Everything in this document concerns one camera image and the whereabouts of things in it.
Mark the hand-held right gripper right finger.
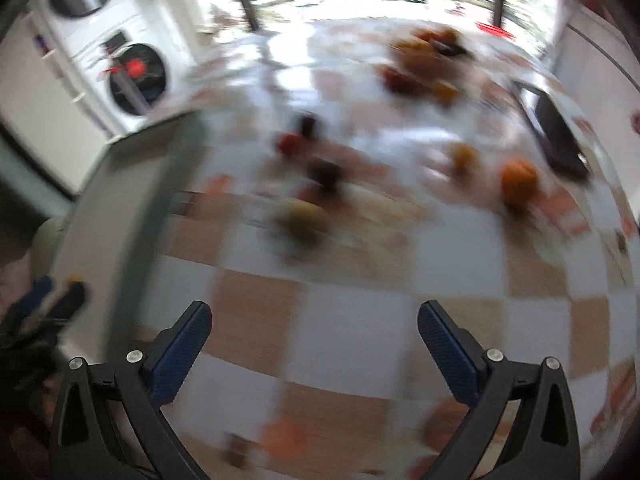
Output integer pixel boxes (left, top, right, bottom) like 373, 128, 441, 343
417, 300, 582, 480

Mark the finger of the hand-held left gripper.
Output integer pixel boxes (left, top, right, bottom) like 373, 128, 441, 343
44, 275, 92, 323
9, 275, 56, 322

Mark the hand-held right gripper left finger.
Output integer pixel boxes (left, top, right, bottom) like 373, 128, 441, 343
49, 301, 213, 480

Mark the large orange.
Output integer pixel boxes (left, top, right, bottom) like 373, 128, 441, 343
500, 159, 541, 211

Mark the clear glass bowl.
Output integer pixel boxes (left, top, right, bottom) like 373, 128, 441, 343
387, 27, 476, 86

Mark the dark smartphone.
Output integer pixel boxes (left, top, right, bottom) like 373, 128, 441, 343
515, 80, 591, 181

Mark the checkered printed tablecloth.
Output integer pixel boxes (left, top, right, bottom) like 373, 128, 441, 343
65, 15, 640, 480

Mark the small red tomato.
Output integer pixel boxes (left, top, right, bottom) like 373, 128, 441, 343
276, 132, 305, 158

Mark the white washing machine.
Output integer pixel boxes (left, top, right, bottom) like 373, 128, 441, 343
65, 10, 201, 131

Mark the small yellow loquat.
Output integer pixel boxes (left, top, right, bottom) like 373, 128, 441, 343
451, 144, 478, 171

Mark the grey rectangular tray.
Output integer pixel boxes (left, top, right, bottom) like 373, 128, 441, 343
50, 110, 211, 361

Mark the white laundry cabinet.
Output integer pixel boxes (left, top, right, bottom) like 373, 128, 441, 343
0, 10, 121, 196

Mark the yellow round fruit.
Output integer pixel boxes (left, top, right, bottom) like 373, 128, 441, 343
275, 199, 331, 241

